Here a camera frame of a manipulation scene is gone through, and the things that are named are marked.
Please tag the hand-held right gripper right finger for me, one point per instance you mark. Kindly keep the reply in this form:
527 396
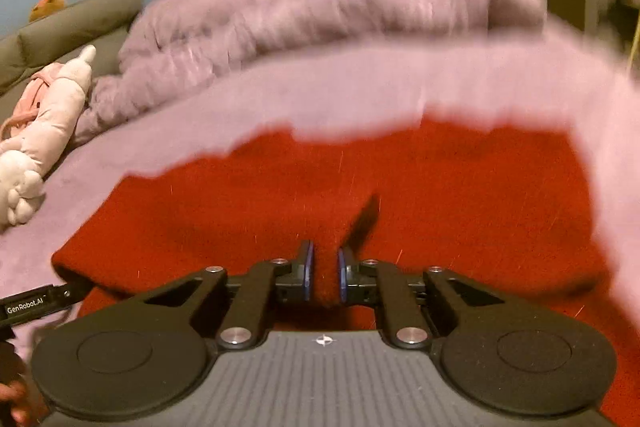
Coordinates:
343 277

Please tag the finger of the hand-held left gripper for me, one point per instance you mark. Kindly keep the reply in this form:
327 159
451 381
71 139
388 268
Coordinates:
72 292

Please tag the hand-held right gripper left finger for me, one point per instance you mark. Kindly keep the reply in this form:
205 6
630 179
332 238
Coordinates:
306 274

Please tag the red knitted sweater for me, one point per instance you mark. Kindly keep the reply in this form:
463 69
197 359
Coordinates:
450 207

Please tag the person's left hand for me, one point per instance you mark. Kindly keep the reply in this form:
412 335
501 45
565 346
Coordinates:
12 402

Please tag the pink plush toy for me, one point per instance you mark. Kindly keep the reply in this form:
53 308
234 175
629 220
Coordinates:
47 117
31 99

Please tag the pink bed sheet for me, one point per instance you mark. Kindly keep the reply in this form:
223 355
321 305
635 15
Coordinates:
350 77

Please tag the purple fluffy blanket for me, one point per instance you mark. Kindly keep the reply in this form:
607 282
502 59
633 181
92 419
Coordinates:
280 22

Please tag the orange plush toy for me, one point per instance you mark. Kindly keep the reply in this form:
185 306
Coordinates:
46 7

